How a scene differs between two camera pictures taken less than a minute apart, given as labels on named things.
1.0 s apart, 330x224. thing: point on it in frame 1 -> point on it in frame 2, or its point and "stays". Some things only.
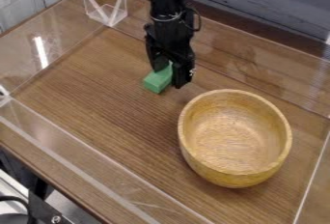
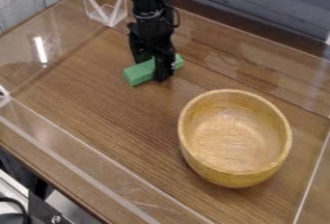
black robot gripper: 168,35 -> 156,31
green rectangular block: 161,79 -> 142,71
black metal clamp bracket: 42,212 stays
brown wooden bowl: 236,137 stays
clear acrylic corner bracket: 108,14 stays
